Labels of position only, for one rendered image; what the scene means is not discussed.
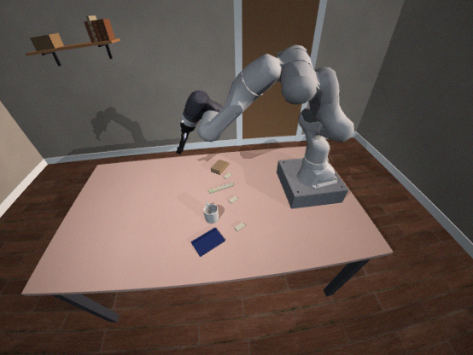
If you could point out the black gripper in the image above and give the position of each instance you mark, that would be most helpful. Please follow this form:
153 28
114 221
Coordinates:
185 131

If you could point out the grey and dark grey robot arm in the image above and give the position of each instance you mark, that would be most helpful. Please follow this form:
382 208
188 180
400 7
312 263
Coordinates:
300 84

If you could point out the dark blue rectangular pad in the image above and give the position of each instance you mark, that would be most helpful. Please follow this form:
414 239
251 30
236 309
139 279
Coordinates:
208 241

